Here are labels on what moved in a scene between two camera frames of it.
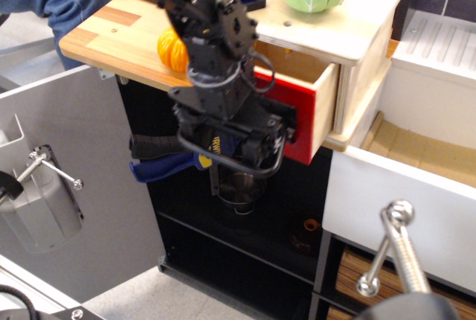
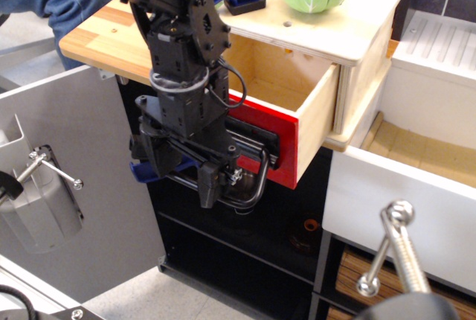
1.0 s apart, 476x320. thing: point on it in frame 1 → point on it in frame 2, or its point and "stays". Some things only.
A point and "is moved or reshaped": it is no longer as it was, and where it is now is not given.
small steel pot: [242, 190] stays
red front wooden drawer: [310, 85] is moved or reshaped
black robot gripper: [219, 106] → [195, 121]
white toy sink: [421, 148] stays
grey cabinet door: [82, 221] stays
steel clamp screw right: [396, 216] stays
